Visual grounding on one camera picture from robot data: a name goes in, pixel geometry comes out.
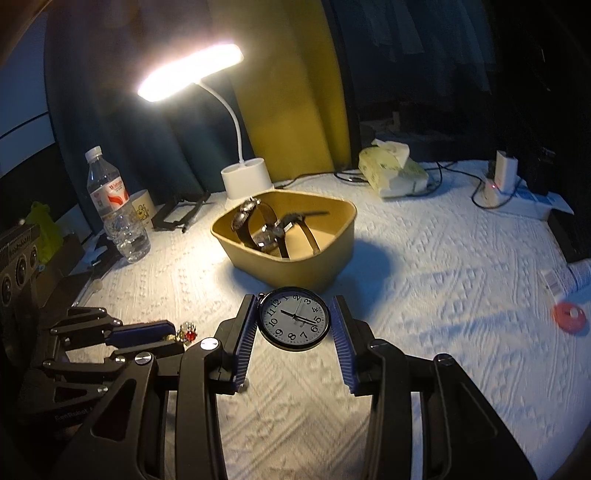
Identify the white charger plug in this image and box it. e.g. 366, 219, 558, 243
494, 149, 519, 192

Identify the black cable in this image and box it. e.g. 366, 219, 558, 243
274, 162, 445, 195

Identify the clear plastic water bottle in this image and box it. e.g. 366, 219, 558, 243
84, 146, 151, 264

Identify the white power strip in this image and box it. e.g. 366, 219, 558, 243
480, 178, 563, 219

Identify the black flat device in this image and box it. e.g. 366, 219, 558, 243
547, 205, 591, 264

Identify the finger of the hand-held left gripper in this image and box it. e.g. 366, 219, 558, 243
43, 340, 186, 410
48, 307, 177, 352

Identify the black folding phone stand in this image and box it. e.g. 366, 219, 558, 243
151, 188, 212, 233

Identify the yellow curtain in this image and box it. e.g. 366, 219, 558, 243
208, 0, 349, 183

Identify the brown strap wristwatch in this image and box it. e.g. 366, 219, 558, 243
231, 198, 276, 252

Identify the red gem gold earring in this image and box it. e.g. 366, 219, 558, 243
168, 322, 199, 346

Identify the silver dark strap wristwatch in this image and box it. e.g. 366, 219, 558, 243
252, 222, 289, 259

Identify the green frog toy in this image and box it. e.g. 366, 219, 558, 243
25, 202, 63, 264

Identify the yellow tissue pack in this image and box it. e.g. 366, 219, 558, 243
358, 138, 430, 199

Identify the beige storage tray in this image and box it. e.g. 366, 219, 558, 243
211, 189, 358, 292

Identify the thin strap wristwatch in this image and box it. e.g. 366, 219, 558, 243
273, 210, 331, 256

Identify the red round tape roll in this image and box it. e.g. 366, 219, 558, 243
553, 302, 586, 334

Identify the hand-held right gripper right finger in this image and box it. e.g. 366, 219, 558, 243
329, 295, 539, 480

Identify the black round pocket watch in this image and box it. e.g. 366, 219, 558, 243
257, 286, 332, 354

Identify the white gooseneck desk lamp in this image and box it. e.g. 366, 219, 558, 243
137, 43, 273, 201

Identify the teal curtain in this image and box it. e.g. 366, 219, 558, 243
44, 0, 252, 222

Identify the white cup yellow print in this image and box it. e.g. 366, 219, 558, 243
129, 188, 156, 230

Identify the white textured tablecloth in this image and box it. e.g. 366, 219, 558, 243
69, 159, 591, 480

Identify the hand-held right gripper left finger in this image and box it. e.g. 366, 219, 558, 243
53, 294, 259, 480

